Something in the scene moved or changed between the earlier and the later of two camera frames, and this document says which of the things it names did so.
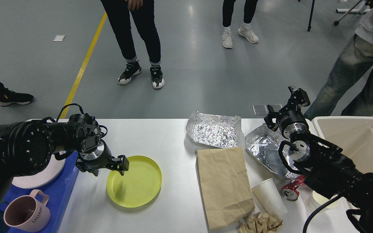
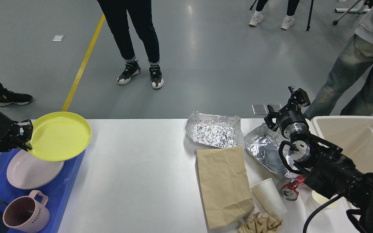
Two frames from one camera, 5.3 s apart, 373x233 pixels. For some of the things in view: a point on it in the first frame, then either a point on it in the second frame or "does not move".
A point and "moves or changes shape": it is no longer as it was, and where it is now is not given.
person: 245,32 → 292,6
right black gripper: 292,122 does not move
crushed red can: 289,192 does not move
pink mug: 24,212 does not move
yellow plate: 138,186 moves or changes shape
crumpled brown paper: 262,223 does not move
